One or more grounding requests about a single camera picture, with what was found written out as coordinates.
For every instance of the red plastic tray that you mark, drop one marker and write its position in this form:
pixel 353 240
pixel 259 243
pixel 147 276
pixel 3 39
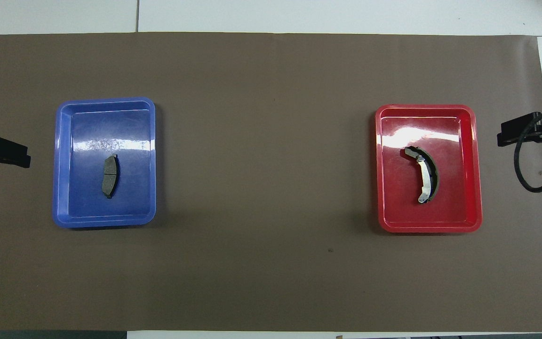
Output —
pixel 459 141

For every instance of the brown table mat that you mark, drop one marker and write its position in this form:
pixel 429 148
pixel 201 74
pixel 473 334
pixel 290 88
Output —
pixel 271 141

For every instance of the blue plastic tray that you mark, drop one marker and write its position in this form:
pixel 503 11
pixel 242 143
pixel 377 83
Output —
pixel 87 207

